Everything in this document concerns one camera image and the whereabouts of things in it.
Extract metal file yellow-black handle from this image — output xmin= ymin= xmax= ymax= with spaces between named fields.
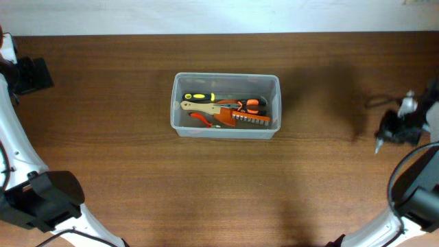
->
xmin=182 ymin=93 xmax=267 ymax=105

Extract orange socket rail with sockets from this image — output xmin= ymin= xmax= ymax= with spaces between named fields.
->
xmin=232 ymin=111 xmax=271 ymax=126

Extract orange scraper wooden handle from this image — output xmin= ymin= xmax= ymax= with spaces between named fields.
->
xmin=180 ymin=101 xmax=236 ymax=127

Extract clear plastic container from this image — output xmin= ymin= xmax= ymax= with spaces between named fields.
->
xmin=171 ymin=73 xmax=281 ymax=139

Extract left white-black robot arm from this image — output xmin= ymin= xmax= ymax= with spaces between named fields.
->
xmin=1 ymin=32 xmax=127 ymax=247

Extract small red cutting pliers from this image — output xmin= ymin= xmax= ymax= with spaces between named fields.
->
xmin=189 ymin=113 xmax=221 ymax=128

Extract needle-nose pliers orange-black handles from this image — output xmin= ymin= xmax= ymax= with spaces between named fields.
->
xmin=215 ymin=99 xmax=266 ymax=115

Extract stubby yellow-black screwdriver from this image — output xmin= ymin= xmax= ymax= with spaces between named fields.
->
xmin=375 ymin=138 xmax=384 ymax=154

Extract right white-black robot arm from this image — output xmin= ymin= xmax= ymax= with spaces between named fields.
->
xmin=328 ymin=78 xmax=438 ymax=247

